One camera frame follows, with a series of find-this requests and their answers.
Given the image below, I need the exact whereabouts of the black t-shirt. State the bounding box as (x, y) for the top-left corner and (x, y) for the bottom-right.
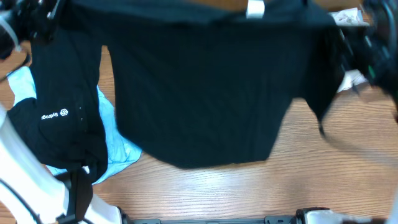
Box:
(62, 1), (343, 169)

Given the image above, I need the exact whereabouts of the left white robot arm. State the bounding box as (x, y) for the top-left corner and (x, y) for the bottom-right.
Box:
(1, 0), (129, 224)

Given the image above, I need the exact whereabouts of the white folded shirt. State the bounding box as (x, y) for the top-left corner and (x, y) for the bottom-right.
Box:
(329, 7), (371, 93)

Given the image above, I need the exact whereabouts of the light blue garment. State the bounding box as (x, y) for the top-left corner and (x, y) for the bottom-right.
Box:
(8, 67), (142, 184)

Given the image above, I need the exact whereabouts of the black logo garment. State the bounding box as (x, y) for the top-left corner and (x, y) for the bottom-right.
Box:
(7, 29), (108, 182)

